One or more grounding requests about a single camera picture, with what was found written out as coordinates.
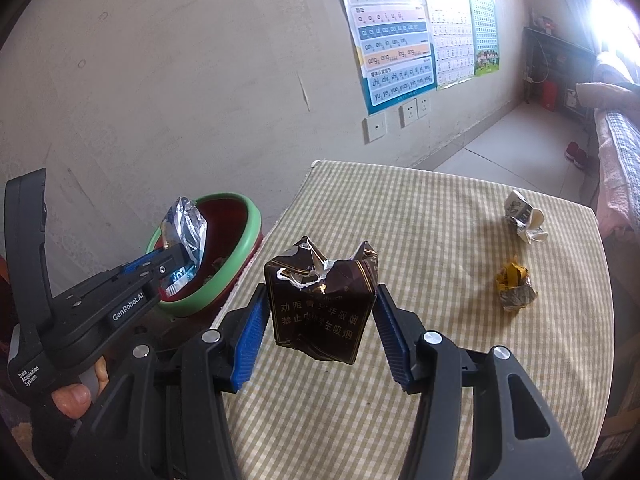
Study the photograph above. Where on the grey checked quilt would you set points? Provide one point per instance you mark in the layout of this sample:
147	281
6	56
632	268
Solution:
622	150

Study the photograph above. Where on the white wall plate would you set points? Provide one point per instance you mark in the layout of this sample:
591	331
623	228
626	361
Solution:
374	127

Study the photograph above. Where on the person's left forearm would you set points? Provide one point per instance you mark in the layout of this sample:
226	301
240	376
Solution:
50	435

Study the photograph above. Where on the red box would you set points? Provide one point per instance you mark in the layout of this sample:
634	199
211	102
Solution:
550	95

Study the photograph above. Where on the green blue wall poster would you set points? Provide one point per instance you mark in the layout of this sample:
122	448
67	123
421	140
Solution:
485	30

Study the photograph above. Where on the yellow snack wrapper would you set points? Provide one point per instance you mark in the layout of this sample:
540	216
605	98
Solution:
512	285

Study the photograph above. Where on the white wall socket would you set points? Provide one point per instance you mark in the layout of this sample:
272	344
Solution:
423	106
408	114

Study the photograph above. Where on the blue letter wall poster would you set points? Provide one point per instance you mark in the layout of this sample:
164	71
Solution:
390	35

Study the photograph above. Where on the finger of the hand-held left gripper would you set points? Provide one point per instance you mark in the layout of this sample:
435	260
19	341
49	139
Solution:
142	261
165	277

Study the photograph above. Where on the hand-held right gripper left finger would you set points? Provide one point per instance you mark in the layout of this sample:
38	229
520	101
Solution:
250	340

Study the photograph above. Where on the brown cigarette box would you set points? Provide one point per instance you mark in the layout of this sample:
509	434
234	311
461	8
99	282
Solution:
320	310

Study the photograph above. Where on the person's left hand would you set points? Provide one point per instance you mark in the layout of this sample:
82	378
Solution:
70	397

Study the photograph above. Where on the dark metal shelf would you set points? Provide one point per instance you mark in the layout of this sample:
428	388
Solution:
550	60

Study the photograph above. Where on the tan pillow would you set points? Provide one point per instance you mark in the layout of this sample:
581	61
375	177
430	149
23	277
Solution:
605	95

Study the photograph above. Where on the white chart wall poster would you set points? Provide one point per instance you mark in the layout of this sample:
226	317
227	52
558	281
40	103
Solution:
447	25

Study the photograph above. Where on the red bin with green rim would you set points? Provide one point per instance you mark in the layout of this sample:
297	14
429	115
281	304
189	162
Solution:
235	260

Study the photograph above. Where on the pair of red shoes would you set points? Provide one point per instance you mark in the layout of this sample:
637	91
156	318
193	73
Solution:
577	155

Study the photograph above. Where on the crumpled white black carton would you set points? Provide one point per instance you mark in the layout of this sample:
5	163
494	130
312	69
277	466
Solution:
520	210

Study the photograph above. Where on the pink blanket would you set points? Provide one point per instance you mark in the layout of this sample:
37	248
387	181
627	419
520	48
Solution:
607	185

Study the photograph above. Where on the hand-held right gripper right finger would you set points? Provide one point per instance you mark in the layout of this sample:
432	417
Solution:
390	340

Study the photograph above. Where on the blue white foil packet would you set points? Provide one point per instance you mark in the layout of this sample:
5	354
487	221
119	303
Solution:
187	230

